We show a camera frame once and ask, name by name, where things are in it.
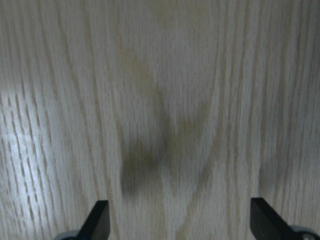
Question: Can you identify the wooden drawer cabinet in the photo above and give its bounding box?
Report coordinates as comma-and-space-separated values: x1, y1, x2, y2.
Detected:
0, 0, 320, 240

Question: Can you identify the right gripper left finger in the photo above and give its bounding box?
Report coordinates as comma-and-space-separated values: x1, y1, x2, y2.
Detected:
76, 200, 111, 240

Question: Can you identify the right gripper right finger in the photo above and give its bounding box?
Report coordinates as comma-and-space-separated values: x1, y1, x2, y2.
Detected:
250, 197, 303, 240

